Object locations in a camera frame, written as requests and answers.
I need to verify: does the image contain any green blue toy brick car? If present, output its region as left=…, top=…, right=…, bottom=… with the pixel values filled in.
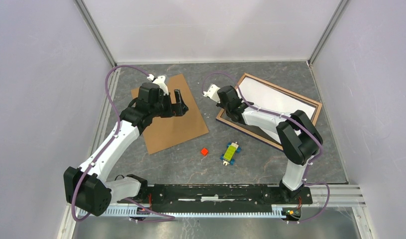
left=220, top=142, right=241, bottom=166

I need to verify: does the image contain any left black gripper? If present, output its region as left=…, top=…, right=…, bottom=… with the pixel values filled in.
left=150, top=89, right=188, bottom=118

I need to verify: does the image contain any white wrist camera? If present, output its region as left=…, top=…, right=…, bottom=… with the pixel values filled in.
left=203, top=84, right=220, bottom=103
left=147, top=74, right=169, bottom=95

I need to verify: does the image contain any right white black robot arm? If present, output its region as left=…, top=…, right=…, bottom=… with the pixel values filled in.
left=204, top=84, right=323, bottom=203

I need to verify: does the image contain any left corner aluminium post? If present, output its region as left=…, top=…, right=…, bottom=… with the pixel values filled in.
left=74, top=0, right=117, bottom=67

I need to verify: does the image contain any brown cardboard backing board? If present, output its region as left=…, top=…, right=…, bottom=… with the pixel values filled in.
left=130, top=73, right=210, bottom=155

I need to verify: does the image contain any right corner aluminium post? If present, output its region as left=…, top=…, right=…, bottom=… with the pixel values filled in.
left=307, top=0, right=350, bottom=68

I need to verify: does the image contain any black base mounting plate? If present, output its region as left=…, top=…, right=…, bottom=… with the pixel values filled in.
left=133, top=184, right=313, bottom=213

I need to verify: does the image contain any wooden picture frame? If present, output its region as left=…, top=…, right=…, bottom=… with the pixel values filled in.
left=215, top=73, right=323, bottom=152

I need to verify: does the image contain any small orange cube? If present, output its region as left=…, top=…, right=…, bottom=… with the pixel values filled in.
left=201, top=148, right=208, bottom=156

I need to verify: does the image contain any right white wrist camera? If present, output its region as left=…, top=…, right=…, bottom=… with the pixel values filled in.
left=203, top=84, right=220, bottom=103

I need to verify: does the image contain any aluminium rail front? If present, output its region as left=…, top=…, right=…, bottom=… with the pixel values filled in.
left=310, top=184, right=366, bottom=208

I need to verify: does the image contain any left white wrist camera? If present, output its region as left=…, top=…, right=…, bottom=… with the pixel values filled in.
left=147, top=74, right=169, bottom=95

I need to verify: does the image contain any white slotted cable duct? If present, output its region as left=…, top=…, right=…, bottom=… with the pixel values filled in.
left=101, top=205, right=286, bottom=219

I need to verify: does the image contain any beach landscape photo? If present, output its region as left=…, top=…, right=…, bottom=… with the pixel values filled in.
left=222, top=76, right=317, bottom=141

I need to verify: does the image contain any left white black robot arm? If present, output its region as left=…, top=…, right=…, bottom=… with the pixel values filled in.
left=63, top=83, right=189, bottom=222

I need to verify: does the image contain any corner aluminium post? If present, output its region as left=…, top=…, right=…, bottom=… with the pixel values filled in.
left=307, top=0, right=350, bottom=68
left=74, top=0, right=117, bottom=67

